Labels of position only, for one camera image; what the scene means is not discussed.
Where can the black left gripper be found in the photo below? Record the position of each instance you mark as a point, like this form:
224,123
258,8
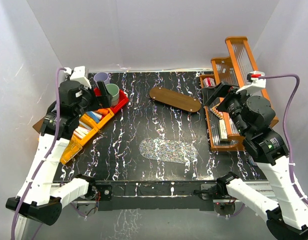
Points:
105,98

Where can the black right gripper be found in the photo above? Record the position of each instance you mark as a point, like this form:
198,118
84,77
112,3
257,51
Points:
211,94

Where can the green plastic cup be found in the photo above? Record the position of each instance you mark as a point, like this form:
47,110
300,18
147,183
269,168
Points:
113,90

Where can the purple plastic cup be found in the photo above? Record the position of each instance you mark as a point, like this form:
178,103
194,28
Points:
101,77

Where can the blue toothpaste tube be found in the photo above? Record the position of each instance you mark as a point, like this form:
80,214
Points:
93,116

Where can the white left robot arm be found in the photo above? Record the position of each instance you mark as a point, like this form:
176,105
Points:
36,200

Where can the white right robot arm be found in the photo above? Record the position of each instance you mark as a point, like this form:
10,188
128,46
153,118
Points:
286,217

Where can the brown oval wooden tray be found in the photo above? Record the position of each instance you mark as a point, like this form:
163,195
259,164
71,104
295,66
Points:
175,99

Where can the white toothbrush box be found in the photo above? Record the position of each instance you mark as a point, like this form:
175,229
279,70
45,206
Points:
223,131

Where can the red white small box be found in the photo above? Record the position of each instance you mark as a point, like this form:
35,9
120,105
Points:
209,82

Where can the red plastic bin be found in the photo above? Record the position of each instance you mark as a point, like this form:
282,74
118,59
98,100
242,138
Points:
123,100

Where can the orange wooden tiered shelf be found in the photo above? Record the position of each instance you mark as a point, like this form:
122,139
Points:
252,129

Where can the orange plastic organizer bin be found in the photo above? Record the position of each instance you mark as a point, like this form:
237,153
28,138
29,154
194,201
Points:
89,124

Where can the glittery oval mat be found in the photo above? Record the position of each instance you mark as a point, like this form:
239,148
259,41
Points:
165,150

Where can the brown square coaster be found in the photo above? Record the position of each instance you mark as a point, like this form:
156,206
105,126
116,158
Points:
37,126

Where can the black front mounting rail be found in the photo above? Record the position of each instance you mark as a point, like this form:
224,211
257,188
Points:
163,195

